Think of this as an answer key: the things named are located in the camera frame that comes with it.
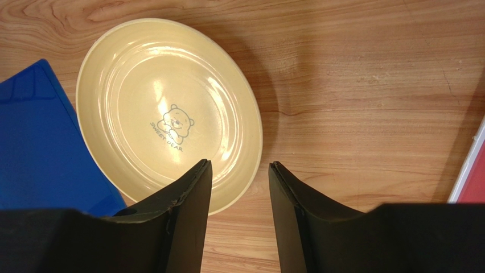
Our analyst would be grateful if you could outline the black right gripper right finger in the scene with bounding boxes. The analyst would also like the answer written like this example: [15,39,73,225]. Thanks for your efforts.
[269,162,484,272]

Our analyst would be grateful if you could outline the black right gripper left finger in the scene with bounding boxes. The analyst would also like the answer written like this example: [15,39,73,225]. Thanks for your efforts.
[1,159,212,272]

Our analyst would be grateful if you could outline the yellow plate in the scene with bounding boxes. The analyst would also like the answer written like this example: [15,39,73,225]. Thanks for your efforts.
[76,18,263,215]

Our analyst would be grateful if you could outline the blue folder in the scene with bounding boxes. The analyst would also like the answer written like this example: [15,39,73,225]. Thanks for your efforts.
[1,59,126,217]

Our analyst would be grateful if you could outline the red folder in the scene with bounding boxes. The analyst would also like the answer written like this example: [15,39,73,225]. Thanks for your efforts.
[447,118,484,204]

